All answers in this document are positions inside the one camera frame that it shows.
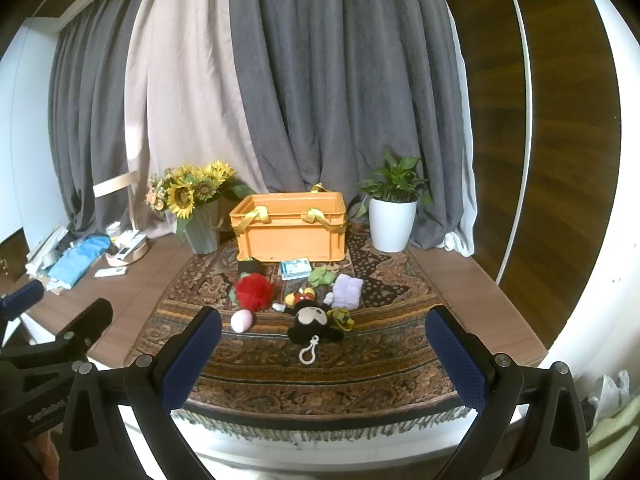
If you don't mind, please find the light blue tissue pack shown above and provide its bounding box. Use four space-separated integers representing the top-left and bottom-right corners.
280 258 311 281

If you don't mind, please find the white curved pole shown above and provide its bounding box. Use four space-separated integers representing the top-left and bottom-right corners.
495 0 531 283

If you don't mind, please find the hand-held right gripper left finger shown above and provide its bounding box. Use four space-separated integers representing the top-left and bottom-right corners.
50 305 223 480

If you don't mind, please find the grey curtain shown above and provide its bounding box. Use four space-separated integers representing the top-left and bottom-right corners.
47 25 136 233
227 0 473 251

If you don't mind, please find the beige curtain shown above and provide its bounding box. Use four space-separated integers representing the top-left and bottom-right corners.
125 0 271 241

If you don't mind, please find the white plastic bag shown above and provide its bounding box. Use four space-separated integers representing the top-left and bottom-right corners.
587 370 632 423

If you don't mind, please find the yellow green soft toy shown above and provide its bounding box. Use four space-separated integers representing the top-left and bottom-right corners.
327 308 357 333

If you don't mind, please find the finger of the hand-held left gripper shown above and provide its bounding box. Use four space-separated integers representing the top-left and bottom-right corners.
0 279 45 346
27 297 115 361

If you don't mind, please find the white flat box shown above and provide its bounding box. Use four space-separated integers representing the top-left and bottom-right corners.
25 227 68 281

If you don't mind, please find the black mouse plush keychain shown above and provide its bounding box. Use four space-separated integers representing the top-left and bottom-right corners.
286 301 346 365

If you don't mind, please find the blue cloth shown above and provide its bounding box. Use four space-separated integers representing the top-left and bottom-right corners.
47 235 112 281

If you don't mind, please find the white round tray with items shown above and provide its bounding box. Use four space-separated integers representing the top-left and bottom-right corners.
106 240 149 267

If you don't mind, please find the green plant in white pot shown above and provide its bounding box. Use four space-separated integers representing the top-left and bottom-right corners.
350 146 433 253

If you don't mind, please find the light green cloth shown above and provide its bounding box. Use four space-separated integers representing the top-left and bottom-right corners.
587 407 640 480

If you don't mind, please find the white gadget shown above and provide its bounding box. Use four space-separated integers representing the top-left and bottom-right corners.
116 232 147 256

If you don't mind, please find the lilac cloth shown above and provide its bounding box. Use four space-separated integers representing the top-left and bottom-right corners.
331 273 364 310

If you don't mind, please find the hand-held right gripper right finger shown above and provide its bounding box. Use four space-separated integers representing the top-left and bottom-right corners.
425 305 593 480

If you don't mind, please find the red fluffy ball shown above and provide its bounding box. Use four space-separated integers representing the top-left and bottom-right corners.
229 271 276 310

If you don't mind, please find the orange plastic crate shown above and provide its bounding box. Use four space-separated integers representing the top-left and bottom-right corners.
229 183 348 264

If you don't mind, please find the sunflower bouquet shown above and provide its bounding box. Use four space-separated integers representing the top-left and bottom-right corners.
145 160 258 241

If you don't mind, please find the patterned rug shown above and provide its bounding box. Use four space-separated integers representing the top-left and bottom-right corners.
125 220 476 448

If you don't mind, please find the brown wooden cabinet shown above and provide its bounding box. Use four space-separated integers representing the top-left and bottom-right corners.
0 227 27 283

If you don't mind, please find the grey ribbed vase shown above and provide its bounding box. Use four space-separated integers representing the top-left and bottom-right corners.
184 199 223 256

